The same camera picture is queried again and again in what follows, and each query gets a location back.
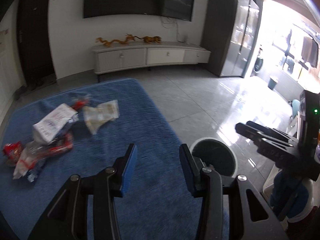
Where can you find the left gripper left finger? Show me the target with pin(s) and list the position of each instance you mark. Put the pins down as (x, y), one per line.
(65, 217)

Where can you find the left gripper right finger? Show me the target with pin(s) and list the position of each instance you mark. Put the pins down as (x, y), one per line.
(250, 217)

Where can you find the red silver foil snack bag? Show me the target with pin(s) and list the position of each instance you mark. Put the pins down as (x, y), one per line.
(34, 156)

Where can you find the red snack wrapper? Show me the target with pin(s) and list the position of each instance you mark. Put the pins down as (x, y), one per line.
(12, 152)

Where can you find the white blue printed carton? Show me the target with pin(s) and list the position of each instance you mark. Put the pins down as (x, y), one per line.
(54, 124)

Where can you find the beige clear snack bag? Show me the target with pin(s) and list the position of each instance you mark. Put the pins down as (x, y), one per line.
(95, 117)

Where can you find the small red clear wrapper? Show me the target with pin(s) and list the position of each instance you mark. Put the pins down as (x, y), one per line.
(79, 102)

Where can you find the white round trash bin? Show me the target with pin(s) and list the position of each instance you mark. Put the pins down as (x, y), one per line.
(215, 153)

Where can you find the small blue bucket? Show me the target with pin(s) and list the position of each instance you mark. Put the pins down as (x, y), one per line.
(272, 83)

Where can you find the blue fuzzy table cloth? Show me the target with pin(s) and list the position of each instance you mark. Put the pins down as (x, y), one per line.
(157, 204)

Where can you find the dark grey glass display cabinet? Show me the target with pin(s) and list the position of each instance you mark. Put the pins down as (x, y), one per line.
(230, 28)

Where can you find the white low tv cabinet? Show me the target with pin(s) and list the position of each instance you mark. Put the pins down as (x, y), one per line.
(143, 55)

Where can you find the golden tiger figurine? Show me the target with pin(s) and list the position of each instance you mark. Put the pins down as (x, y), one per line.
(155, 39)

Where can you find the golden dragon figurine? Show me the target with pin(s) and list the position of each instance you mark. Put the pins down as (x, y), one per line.
(129, 37)

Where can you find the dark brown entrance door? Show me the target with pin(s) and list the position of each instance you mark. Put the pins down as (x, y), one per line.
(33, 43)

